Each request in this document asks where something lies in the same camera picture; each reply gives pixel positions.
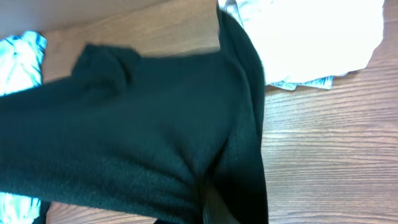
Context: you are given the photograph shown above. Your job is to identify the beige folded shorts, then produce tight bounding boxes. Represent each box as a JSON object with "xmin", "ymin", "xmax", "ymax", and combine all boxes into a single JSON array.
[{"xmin": 218, "ymin": 0, "xmax": 384, "ymax": 85}]

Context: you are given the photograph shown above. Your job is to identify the light blue shirt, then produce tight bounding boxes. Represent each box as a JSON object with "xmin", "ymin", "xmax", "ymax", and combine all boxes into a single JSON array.
[{"xmin": 1, "ymin": 30, "xmax": 50, "ymax": 224}]

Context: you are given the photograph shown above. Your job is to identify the black shirt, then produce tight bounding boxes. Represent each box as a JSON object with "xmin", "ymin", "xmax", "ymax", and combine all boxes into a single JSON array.
[{"xmin": 1, "ymin": 11, "xmax": 268, "ymax": 223}]

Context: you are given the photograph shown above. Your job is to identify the blue patterned folded garment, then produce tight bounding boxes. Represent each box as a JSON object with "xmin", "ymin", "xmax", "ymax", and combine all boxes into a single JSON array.
[{"xmin": 270, "ymin": 76, "xmax": 334, "ymax": 91}]

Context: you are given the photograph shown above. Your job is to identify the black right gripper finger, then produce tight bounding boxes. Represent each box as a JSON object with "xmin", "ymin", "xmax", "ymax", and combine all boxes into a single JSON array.
[{"xmin": 201, "ymin": 180, "xmax": 240, "ymax": 224}]

